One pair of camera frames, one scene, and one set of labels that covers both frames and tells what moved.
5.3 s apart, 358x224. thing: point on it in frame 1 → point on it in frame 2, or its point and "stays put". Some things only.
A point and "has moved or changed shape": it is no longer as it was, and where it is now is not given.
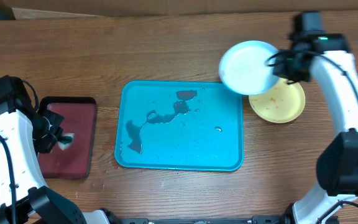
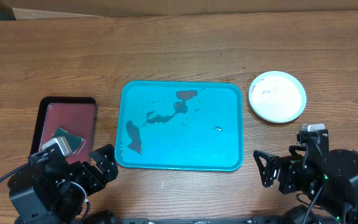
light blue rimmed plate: x=243 y=70 → x=277 y=97
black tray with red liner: x=79 y=114 stays put
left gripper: x=46 y=144 → x=95 y=180
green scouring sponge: x=65 y=140 has moved or changed shape
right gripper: x=278 y=70 → x=294 y=166
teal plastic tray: x=179 y=125 stays put
